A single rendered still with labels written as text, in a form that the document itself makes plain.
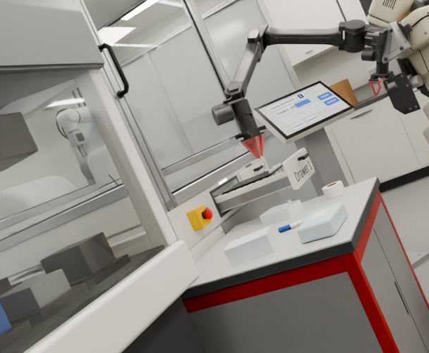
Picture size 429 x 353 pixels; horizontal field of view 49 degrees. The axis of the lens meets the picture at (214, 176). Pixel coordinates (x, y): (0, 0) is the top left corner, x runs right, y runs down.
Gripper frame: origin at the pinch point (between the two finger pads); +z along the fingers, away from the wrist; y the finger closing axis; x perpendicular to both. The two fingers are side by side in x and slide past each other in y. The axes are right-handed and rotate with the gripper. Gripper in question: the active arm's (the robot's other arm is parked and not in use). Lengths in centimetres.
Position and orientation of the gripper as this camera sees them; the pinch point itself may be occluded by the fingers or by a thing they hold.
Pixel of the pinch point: (259, 155)
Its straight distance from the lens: 160.6
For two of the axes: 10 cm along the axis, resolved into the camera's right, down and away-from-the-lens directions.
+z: 3.5, 9.4, 0.2
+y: -6.6, 2.7, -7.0
